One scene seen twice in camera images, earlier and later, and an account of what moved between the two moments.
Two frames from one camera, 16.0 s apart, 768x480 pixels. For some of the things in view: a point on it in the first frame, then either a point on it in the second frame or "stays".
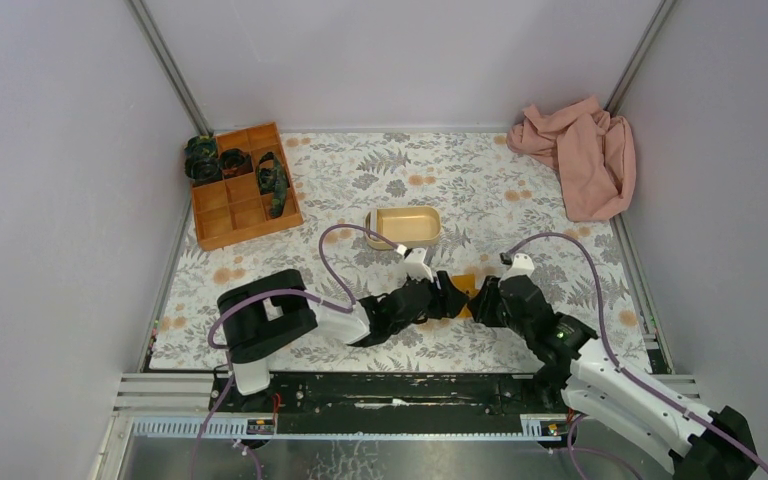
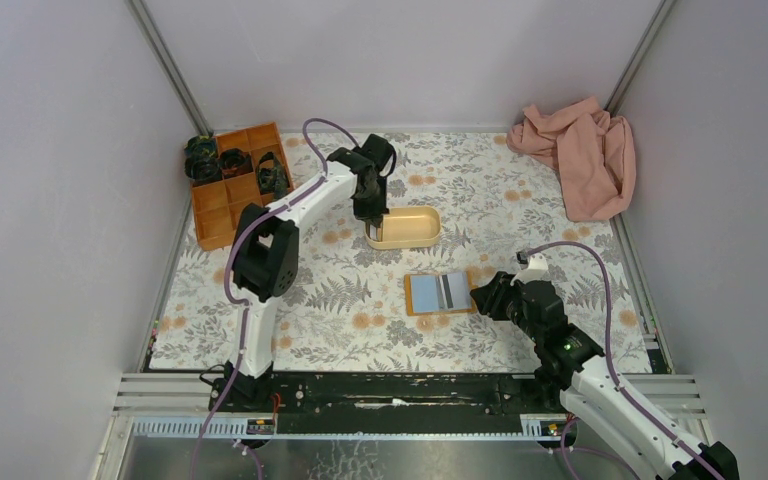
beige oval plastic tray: [405, 226] stays
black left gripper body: [435, 299] to [370, 212]
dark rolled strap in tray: [235, 163] stays
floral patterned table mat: [381, 204] stays
